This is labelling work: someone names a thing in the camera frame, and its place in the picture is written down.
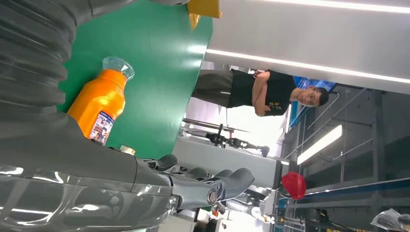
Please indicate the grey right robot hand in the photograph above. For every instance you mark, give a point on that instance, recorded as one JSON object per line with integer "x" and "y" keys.
{"x": 80, "y": 179}

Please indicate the white shampoo bottle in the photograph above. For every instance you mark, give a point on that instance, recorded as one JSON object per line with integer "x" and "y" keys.
{"x": 127, "y": 150}

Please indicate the grey machine column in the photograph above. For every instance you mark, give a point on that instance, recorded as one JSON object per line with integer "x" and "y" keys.
{"x": 224, "y": 160}

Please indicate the black jointed stand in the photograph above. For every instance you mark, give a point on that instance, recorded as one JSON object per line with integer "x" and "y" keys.
{"x": 224, "y": 139}

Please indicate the yellow taped cardboard box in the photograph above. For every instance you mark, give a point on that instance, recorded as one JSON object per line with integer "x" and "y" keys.
{"x": 201, "y": 8}

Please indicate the standing person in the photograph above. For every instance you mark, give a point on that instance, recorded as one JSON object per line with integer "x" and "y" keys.
{"x": 275, "y": 93}

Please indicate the red helmet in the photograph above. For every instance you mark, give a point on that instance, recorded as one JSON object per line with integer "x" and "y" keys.
{"x": 294, "y": 185}

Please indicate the ceiling strip lamp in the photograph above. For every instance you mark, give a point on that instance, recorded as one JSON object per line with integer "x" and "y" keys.
{"x": 320, "y": 144}

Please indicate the clear plastic bag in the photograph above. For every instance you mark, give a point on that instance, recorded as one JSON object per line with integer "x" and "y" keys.
{"x": 389, "y": 221}

